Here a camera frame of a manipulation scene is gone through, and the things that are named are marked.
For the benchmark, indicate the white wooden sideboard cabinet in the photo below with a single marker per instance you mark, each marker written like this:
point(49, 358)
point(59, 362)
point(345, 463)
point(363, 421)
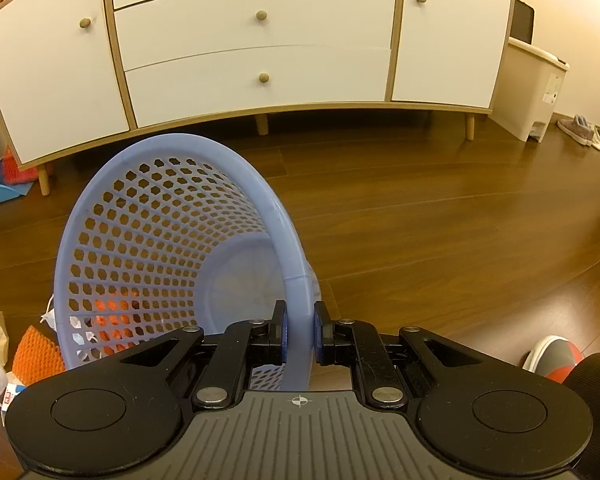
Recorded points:
point(75, 74)

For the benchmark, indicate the grey sneakers pair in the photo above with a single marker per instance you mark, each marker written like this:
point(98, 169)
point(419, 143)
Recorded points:
point(580, 130)

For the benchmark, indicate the red plastic bag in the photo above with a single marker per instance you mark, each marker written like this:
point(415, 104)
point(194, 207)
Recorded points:
point(115, 324)

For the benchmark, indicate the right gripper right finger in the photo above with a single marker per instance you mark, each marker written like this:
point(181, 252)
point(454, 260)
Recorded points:
point(477, 414)

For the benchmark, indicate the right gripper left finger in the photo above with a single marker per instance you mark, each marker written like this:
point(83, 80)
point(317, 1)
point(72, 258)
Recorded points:
point(114, 414)

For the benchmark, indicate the white tissue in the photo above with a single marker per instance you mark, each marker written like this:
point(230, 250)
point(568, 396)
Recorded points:
point(48, 317)

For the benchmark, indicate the blue white milk carton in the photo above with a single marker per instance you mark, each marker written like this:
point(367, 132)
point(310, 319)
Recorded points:
point(12, 390)

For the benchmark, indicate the beige pedal trash bin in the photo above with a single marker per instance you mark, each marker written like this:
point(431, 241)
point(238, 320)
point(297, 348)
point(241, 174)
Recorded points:
point(528, 87)

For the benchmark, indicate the black monitor screen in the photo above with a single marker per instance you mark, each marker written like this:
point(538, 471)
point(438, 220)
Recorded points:
point(522, 22)

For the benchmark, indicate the red broom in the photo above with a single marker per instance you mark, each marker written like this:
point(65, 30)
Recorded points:
point(11, 174)

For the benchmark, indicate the lavender plastic waste basket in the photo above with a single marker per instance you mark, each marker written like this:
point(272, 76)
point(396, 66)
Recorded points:
point(201, 236)

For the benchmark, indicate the red grey white shoe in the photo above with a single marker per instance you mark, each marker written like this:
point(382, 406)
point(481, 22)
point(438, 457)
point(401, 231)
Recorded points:
point(553, 357)

